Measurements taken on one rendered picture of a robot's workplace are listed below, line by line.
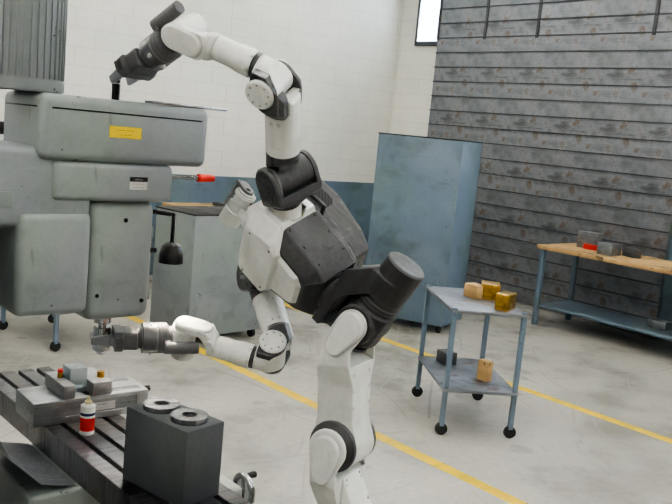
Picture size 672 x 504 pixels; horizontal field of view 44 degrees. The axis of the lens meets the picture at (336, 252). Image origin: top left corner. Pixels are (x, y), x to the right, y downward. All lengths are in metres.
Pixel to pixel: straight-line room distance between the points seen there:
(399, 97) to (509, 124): 2.06
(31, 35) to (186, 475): 1.09
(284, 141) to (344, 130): 9.40
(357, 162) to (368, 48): 1.57
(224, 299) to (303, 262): 4.89
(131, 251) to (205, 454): 0.60
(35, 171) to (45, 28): 0.34
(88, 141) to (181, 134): 0.26
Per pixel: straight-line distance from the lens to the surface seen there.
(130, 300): 2.31
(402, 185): 8.25
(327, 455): 2.29
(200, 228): 6.79
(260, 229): 2.24
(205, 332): 2.38
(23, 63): 2.13
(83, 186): 2.18
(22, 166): 2.12
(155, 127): 2.24
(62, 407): 2.53
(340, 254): 2.25
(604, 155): 9.86
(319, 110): 11.19
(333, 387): 2.29
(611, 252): 8.93
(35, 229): 2.14
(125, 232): 2.26
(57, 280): 2.19
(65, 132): 2.14
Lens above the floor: 1.86
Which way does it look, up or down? 8 degrees down
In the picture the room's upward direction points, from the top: 6 degrees clockwise
